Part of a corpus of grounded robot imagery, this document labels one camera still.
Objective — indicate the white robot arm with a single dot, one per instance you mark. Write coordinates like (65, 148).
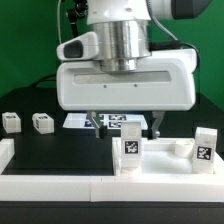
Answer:
(116, 68)

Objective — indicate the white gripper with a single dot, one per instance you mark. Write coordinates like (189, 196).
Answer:
(163, 81)

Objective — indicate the white marker tag plate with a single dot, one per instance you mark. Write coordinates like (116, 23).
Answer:
(111, 121)

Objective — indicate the white U-shaped obstacle fence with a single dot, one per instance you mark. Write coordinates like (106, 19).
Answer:
(127, 188)

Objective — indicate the white square table top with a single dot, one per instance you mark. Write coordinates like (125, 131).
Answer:
(163, 156)

